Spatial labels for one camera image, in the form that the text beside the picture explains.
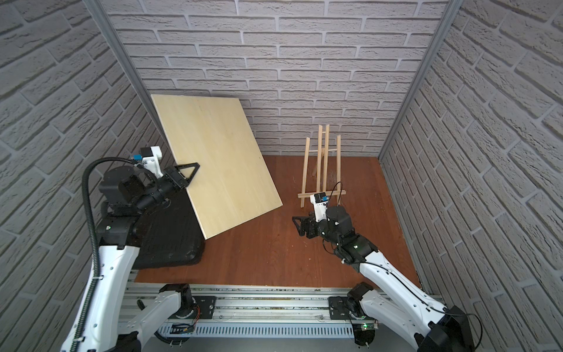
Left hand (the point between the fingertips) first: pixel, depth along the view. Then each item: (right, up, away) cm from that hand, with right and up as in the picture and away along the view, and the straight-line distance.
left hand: (202, 161), depth 60 cm
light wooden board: (+7, -6, +6) cm, 11 cm away
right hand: (+30, -19, +17) cm, 39 cm away
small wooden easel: (+38, +6, +27) cm, 47 cm away
